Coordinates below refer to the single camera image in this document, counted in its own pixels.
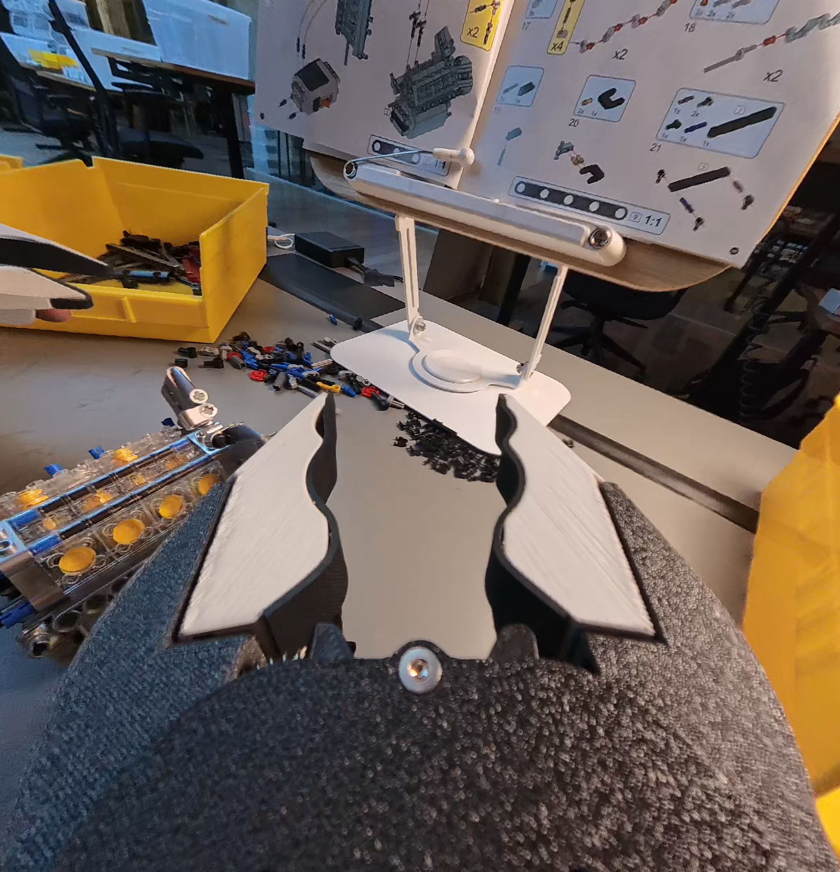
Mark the black office chair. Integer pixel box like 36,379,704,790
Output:
548,272,681,377

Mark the pile of black pins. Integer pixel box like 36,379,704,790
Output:
389,408,507,486

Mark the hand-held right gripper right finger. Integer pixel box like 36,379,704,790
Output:
484,396,661,663

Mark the background desk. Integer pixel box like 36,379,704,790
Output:
0,0,259,179

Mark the pile of coloured brick parts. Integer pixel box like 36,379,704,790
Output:
174,333,409,414

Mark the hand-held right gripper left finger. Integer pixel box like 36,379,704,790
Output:
175,393,350,659

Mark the toy brick engine model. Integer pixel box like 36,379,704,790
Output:
0,366,266,663

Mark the large yellow plastic bin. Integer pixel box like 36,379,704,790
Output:
0,156,271,344

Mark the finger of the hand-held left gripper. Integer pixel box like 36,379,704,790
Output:
0,218,109,275
0,269,95,313

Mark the black power adapter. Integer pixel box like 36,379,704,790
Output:
292,231,368,271

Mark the building instruction booklet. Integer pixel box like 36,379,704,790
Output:
253,0,840,268

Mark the grey desk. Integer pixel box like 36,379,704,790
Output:
0,171,840,872

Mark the heap of dark brick beams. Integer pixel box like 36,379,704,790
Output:
85,231,204,291

